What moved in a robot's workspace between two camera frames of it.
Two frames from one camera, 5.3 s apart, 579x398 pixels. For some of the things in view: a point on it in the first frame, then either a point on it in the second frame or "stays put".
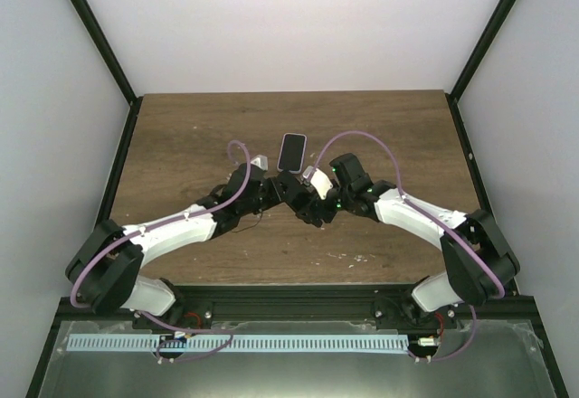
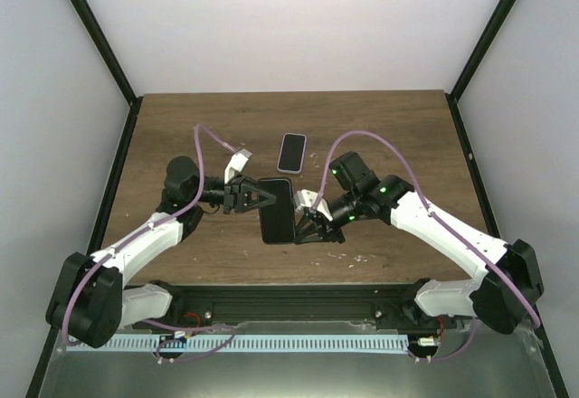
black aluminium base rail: (198, 305) stays put
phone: (291, 153) stays put
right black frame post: (484, 44) stays put
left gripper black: (280, 190) -> (233, 197)
